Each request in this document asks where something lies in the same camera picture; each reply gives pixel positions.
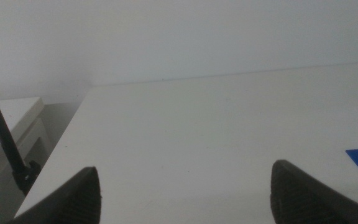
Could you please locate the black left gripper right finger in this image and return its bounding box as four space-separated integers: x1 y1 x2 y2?
269 159 358 224

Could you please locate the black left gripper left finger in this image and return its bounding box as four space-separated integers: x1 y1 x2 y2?
6 166 102 224

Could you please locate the black table clamp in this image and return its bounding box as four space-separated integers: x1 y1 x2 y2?
12 160 42 197

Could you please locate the white side cabinet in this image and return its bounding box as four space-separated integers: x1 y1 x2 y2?
0 96 53 224

